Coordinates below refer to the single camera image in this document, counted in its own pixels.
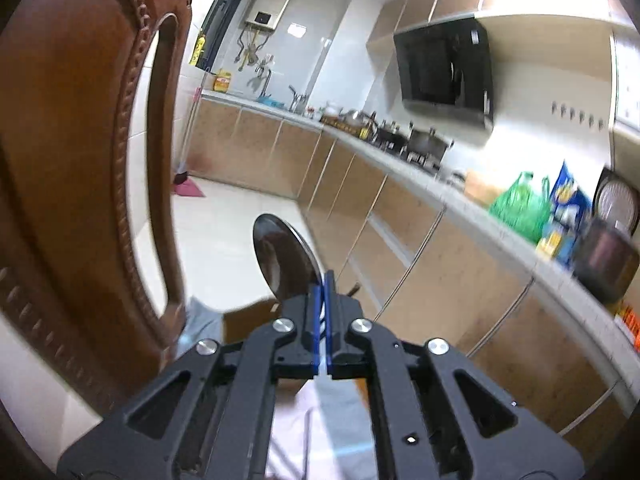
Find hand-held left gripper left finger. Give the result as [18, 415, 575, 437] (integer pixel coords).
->
[57, 285, 326, 480]

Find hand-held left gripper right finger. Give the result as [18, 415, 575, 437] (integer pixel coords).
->
[326, 271, 585, 480]

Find wooden utensil holder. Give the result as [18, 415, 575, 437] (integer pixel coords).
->
[222, 299, 281, 343]

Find round-bowl spoon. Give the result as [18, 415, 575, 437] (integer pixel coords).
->
[252, 213, 325, 311]

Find checked grey pink cloth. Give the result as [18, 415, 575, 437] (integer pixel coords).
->
[175, 296, 381, 480]

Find beige kitchen counter cabinets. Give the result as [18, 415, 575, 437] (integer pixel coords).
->
[192, 87, 640, 441]

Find pink dustpan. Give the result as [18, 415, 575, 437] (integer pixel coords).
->
[171, 180, 207, 200]

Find orange paper bag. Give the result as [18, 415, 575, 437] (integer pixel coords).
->
[462, 169, 501, 206]

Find green plastic bag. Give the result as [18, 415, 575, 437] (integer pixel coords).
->
[489, 171, 551, 245]

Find grey lidded pot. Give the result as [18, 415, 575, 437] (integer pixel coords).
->
[405, 127, 453, 171]

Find broom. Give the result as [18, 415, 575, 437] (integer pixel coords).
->
[172, 87, 203, 186]

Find blue snack bag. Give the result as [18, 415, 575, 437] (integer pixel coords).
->
[536, 160, 593, 266]

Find black frying pan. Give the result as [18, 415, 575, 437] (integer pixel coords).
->
[372, 122, 408, 153]

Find dark rice cooker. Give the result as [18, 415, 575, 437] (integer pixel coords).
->
[572, 217, 640, 306]

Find carved wooden chair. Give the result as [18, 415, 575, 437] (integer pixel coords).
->
[0, 0, 226, 480]

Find round dial scale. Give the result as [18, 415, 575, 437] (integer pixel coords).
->
[595, 167, 640, 236]

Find black range hood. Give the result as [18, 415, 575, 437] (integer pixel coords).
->
[392, 15, 496, 133]

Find dark door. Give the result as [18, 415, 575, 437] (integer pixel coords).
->
[197, 0, 256, 71]

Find white water heater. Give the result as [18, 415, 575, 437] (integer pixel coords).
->
[244, 0, 293, 31]

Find wall hook rail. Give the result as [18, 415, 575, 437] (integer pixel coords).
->
[550, 101, 611, 128]

